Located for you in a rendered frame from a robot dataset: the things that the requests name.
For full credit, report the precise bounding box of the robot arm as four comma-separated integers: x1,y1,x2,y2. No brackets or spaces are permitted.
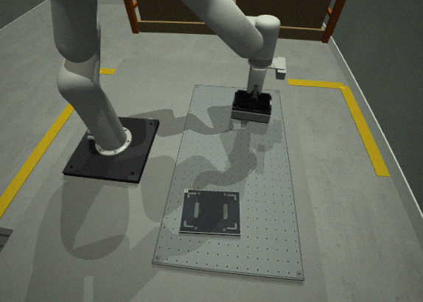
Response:
51,0,286,156

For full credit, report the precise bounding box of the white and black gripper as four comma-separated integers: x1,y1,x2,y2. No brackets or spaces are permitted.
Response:
247,62,267,109

